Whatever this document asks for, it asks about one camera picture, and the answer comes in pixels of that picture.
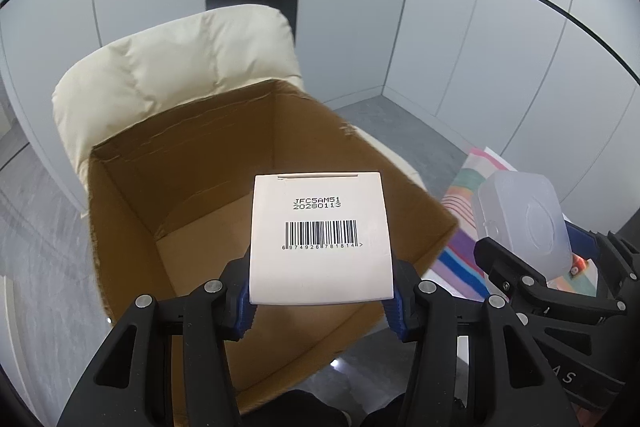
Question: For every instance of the white cardboard package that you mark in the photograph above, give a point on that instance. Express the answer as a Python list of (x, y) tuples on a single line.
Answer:
[(320, 252)]

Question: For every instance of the striped colourful cloth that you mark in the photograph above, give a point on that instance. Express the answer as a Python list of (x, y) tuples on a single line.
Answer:
[(462, 252)]

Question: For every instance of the cream padded chair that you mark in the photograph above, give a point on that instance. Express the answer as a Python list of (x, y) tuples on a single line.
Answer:
[(175, 62)]

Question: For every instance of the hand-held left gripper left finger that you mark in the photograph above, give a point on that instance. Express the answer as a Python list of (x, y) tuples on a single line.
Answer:
[(244, 307)]

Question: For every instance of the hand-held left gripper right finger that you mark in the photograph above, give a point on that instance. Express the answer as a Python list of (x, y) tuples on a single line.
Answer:
[(394, 319)]

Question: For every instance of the translucent plastic case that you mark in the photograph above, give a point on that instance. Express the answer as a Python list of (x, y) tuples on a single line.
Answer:
[(525, 217)]

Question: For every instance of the brown cardboard box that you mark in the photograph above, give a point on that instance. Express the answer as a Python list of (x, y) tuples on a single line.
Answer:
[(200, 187)]

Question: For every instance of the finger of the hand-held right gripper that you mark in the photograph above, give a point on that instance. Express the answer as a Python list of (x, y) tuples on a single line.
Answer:
[(530, 289), (582, 242)]

